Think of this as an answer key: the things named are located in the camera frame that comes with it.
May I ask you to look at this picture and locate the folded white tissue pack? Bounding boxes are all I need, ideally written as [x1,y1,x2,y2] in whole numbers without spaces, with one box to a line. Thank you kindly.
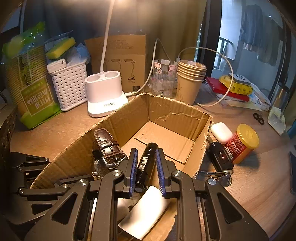
[268,106,286,136]

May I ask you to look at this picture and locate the black flashlight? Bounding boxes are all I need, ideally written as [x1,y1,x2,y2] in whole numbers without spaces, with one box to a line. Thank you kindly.
[134,143,159,193]

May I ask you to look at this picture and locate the yellow-lid red can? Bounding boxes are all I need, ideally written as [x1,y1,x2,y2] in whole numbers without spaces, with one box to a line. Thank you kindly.
[225,123,259,165]

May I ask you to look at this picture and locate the white woven plastic basket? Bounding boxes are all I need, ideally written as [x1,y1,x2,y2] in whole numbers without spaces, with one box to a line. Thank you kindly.
[47,59,87,112]

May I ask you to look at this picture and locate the black remote control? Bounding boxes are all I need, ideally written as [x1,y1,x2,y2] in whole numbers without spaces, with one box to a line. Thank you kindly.
[289,152,296,195]

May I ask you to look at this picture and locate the small black scissors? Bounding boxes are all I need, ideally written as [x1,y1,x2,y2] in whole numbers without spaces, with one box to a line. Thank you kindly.
[253,113,265,125]

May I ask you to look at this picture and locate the clear patterned glass jar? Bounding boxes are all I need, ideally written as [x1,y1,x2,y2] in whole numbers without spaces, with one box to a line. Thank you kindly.
[152,59,178,98]

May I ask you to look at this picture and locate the yellow green sponge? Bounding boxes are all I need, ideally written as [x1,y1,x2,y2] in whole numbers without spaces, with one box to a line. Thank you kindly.
[46,37,76,60]

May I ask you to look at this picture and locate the brown cardboard box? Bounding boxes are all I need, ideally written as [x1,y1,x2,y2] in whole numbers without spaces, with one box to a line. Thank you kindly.
[32,93,212,188]

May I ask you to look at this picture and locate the white charging cable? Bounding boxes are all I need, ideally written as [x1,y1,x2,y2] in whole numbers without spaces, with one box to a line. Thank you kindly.
[124,38,235,108]

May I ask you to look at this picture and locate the white earbuds case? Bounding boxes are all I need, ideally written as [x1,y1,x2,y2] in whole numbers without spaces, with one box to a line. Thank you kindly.
[211,122,233,145]

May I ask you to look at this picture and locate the brown leather wristwatch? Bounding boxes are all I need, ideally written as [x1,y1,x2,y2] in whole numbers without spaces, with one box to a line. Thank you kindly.
[92,128,127,179]

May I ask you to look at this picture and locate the stack of brown paper cups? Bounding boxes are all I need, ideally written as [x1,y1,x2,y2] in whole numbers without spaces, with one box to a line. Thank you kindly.
[176,60,207,105]

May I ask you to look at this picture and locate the brown lamp packaging box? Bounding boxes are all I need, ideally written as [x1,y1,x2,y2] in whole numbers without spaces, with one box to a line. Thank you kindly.
[84,34,147,94]

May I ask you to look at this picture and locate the yellow packet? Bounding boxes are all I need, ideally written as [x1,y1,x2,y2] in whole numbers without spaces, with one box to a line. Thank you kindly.
[219,75,253,95]

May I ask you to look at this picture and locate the black car key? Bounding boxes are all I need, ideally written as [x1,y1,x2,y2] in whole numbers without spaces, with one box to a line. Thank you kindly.
[199,142,234,187]

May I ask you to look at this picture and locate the white desk lamp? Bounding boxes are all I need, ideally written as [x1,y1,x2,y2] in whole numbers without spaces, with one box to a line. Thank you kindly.
[85,1,128,118]

